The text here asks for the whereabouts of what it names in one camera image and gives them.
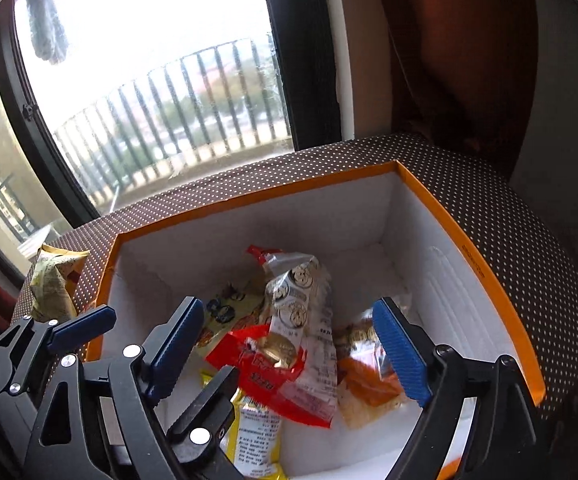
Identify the yellow snack packet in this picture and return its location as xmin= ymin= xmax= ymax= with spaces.
xmin=220 ymin=389 xmax=288 ymax=480

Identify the orange printed snack packet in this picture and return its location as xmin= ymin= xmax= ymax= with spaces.
xmin=194 ymin=280 xmax=265 ymax=359

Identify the orange snack clear pouch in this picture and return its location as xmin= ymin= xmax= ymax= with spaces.
xmin=333 ymin=308 xmax=408 ymax=430

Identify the red clear cookie snack bag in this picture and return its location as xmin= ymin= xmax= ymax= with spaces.
xmin=204 ymin=245 xmax=338 ymax=429

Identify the hanging grey cloth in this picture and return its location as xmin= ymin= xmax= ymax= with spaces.
xmin=22 ymin=0 xmax=101 ymax=65

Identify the yellow honey butter chip bag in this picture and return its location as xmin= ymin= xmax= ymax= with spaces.
xmin=30 ymin=244 xmax=89 ymax=323

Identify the black window frame post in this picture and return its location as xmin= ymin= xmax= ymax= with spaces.
xmin=266 ymin=0 xmax=342 ymax=151

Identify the balcony metal railing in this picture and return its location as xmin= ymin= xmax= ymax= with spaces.
xmin=0 ymin=35 xmax=293 ymax=252

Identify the dark red curtain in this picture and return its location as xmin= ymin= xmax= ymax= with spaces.
xmin=381 ymin=0 xmax=538 ymax=178

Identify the orange cardboard box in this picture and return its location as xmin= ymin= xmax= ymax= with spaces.
xmin=84 ymin=160 xmax=548 ymax=480

